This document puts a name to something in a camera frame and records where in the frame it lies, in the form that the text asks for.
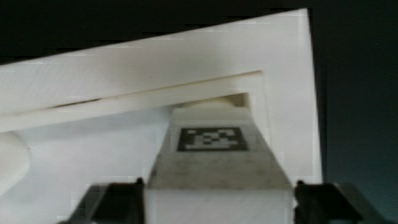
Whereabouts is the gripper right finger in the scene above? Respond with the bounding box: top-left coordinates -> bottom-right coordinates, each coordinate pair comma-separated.
294,180 -> 390,224

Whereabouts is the white square tabletop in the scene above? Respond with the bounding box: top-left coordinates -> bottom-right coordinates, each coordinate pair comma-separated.
0,10 -> 322,224

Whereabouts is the white leg with tag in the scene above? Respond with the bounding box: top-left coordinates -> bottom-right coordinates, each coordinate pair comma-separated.
146,98 -> 294,224

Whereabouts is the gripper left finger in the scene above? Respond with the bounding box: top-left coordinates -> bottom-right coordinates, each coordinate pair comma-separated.
59,179 -> 146,224

